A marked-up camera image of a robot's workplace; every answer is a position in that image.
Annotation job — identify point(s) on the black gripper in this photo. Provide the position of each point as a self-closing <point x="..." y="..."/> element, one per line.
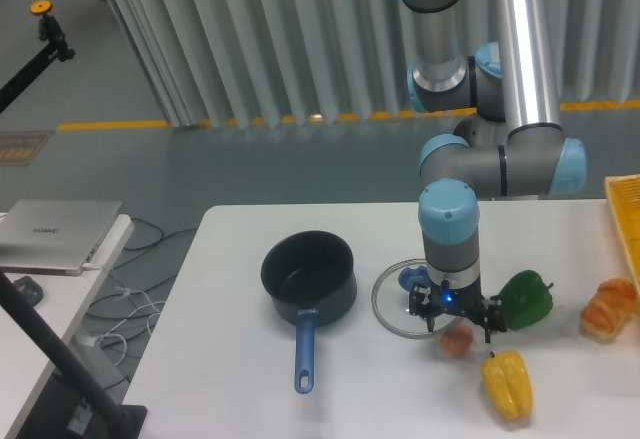
<point x="431" y="301"/>

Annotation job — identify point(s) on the brown egg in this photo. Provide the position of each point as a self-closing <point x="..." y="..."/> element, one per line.
<point x="456" y="340"/>

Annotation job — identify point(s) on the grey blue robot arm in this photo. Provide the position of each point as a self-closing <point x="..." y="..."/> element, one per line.
<point x="511" y="87"/>

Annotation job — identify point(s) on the green bell pepper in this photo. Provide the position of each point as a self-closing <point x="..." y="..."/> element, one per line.
<point x="526" y="299"/>

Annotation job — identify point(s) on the yellow bell pepper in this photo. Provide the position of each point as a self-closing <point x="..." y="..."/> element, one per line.
<point x="507" y="383"/>

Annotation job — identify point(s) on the glass lid with blue knob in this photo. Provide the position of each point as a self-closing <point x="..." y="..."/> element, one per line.
<point x="390" y="302"/>

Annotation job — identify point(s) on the orange croissant bread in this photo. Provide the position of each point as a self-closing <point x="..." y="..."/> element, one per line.
<point x="609" y="309"/>

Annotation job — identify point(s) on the yellow woven basket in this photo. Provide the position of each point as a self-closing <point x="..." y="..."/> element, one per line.
<point x="622" y="194"/>

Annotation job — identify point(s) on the white curtain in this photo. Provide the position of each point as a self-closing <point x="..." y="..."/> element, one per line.
<point x="247" y="61"/>

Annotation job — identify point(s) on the silver laptop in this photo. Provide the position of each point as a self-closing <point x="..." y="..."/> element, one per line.
<point x="54" y="236"/>

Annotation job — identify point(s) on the white side table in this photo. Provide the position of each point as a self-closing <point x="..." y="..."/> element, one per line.
<point x="25" y="369"/>

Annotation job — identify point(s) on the dark saucepan with blue handle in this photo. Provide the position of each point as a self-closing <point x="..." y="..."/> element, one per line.
<point x="311" y="281"/>

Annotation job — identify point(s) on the black camera stand pole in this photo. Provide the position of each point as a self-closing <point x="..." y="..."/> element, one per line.
<point x="122" y="421"/>

